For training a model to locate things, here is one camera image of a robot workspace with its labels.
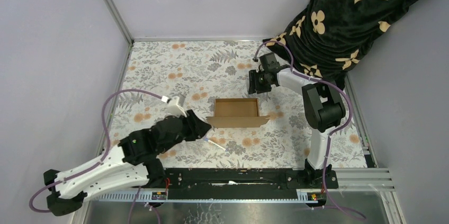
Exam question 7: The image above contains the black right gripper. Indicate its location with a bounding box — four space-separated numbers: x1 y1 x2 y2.
248 70 272 95

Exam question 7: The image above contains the white blue pen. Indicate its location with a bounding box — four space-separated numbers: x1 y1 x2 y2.
203 137 227 151

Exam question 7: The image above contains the brown cardboard box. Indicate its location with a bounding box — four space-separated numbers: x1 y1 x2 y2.
206 98 270 128

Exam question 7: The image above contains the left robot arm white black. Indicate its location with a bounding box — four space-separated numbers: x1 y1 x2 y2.
44 110 212 216

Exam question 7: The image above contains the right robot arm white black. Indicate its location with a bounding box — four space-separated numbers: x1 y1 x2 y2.
248 53 346 188

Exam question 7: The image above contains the floral patterned table mat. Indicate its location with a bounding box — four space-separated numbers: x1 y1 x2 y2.
101 40 369 169

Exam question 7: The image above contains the black beige flower blanket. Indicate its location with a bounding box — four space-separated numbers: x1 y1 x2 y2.
265 0 418 88

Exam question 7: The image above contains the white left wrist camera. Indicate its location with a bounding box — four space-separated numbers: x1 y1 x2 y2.
161 94 187 117

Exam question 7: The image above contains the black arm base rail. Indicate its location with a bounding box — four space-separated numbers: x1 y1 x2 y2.
143 167 339 195

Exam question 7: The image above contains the grey slotted cable duct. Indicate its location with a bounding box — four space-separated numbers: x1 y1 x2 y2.
94 190 320 204

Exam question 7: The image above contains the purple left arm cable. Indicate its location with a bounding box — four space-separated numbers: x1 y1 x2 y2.
29 89 169 224

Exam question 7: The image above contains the aluminium frame post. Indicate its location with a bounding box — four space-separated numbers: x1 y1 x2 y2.
103 0 134 46

